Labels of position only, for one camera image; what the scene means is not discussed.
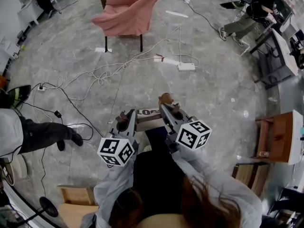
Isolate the flat white power strip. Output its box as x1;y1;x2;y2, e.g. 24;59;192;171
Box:
177;62;196;71

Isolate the orange wooden cabinet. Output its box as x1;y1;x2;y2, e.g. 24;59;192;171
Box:
254;109;304;166

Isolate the pink cushioned armchair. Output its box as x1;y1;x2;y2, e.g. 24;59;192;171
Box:
91;0;164;53

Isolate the white round stool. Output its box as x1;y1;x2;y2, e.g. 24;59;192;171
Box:
4;154;28;186

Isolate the light wooden box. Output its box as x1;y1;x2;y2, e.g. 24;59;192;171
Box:
56;185;100;228

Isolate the white flat board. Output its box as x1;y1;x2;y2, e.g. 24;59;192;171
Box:
0;36;21;64

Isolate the white low table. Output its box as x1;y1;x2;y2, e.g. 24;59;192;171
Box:
17;0;59;26

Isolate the person's left forearm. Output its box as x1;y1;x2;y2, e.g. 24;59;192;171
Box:
93;154;137;225

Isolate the long black power cable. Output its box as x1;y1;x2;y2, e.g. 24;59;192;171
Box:
187;1;220;33

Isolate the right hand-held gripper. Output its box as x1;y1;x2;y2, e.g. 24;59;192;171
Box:
159;103;212;154

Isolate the person's black-clothed body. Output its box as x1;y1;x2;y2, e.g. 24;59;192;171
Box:
132;127;190;228

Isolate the coiled white cable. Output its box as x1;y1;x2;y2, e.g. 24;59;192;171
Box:
44;20;188;102

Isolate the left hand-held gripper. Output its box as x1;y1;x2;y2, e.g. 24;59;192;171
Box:
96;110;140;168

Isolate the beige handbag with brown charm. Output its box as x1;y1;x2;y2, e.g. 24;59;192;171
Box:
115;93;183;132

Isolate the grey metal frame table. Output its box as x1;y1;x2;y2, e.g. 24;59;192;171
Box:
249;28;301;90

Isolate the white power strip cable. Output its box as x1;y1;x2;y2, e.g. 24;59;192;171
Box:
154;25;200;67

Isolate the black round stand base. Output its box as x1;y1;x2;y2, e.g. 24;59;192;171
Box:
23;196;59;228

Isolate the person's right forearm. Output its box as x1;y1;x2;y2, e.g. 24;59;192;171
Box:
171;148;263;228

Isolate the light wooden crate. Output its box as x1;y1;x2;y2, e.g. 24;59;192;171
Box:
231;161;271;197

